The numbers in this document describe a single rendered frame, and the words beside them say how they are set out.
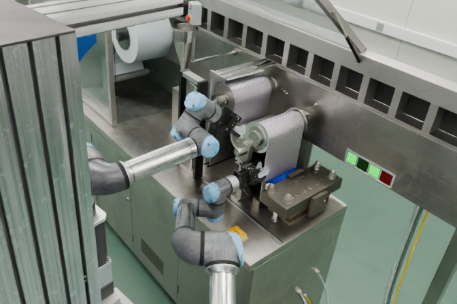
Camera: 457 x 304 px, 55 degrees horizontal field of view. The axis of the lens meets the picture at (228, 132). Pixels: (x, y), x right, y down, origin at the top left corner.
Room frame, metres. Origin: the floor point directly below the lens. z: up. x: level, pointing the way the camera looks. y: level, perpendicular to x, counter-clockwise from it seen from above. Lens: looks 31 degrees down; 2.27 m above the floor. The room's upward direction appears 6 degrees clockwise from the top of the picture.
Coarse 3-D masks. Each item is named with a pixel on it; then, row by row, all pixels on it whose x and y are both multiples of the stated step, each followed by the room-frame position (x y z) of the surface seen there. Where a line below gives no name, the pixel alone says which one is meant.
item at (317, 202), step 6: (324, 192) 1.65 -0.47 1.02; (312, 198) 1.60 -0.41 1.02; (318, 198) 1.61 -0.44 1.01; (324, 198) 1.65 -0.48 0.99; (312, 204) 1.60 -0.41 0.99; (318, 204) 1.62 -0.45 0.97; (324, 204) 1.66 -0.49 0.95; (312, 210) 1.60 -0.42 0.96; (318, 210) 1.63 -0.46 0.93; (312, 216) 1.60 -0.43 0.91
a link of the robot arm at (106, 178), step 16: (176, 144) 1.27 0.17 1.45; (192, 144) 1.29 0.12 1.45; (208, 144) 1.30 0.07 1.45; (96, 160) 1.14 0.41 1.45; (144, 160) 1.18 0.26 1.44; (160, 160) 1.20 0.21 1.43; (176, 160) 1.23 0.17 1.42; (96, 176) 1.08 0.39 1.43; (112, 176) 1.09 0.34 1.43; (128, 176) 1.11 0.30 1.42; (144, 176) 1.16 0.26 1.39; (96, 192) 1.07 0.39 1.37; (112, 192) 1.09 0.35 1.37
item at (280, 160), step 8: (288, 144) 1.77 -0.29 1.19; (296, 144) 1.81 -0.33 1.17; (272, 152) 1.69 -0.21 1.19; (280, 152) 1.73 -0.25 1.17; (288, 152) 1.77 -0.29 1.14; (296, 152) 1.81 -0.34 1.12; (272, 160) 1.70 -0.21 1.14; (280, 160) 1.74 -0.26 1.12; (288, 160) 1.78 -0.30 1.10; (296, 160) 1.82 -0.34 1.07; (272, 168) 1.71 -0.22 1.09; (280, 168) 1.75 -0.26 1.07; (288, 168) 1.79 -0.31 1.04; (272, 176) 1.71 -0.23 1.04
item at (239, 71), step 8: (248, 64) 2.07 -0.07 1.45; (256, 64) 2.07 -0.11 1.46; (264, 64) 2.10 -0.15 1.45; (272, 64) 2.09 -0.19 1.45; (216, 72) 1.91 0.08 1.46; (224, 72) 1.92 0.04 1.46; (232, 72) 1.95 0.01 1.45; (240, 72) 1.95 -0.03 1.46; (248, 72) 1.98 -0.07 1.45; (256, 72) 2.01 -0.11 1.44; (216, 80) 1.89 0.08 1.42; (224, 80) 1.86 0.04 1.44
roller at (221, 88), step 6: (222, 84) 1.91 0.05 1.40; (270, 84) 2.02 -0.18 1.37; (216, 90) 1.94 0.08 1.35; (222, 90) 1.91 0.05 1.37; (228, 90) 1.88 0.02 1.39; (228, 96) 1.88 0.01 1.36; (270, 96) 2.02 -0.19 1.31; (228, 102) 1.87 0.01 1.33; (234, 102) 1.85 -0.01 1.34; (228, 108) 1.87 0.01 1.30
